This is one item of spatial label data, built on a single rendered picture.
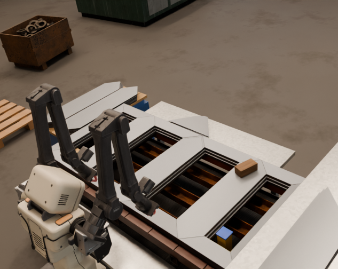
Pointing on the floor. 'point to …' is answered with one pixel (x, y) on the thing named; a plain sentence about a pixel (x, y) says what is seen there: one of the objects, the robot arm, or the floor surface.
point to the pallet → (7, 114)
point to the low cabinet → (130, 10)
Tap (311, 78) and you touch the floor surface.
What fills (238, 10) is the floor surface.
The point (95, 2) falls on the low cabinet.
